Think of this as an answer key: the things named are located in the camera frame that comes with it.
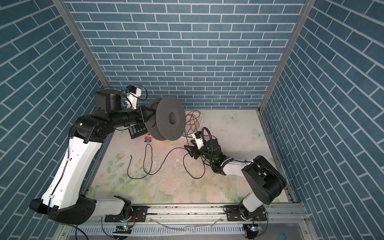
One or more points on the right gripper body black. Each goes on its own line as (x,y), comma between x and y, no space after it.
(203,153)

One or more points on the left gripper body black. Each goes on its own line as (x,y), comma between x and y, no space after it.
(128,117)

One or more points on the grey perforated cable spool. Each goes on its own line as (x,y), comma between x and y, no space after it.
(167,119)

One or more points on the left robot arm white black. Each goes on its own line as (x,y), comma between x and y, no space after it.
(62,201)

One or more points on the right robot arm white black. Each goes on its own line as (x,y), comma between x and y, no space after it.
(264,180)

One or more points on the black calculator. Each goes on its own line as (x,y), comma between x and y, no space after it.
(137,130)

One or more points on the pencil box blue white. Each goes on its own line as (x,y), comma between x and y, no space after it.
(148,139)

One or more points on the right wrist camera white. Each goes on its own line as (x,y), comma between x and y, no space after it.
(198,137)

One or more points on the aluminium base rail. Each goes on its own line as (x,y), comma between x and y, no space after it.
(199,222)

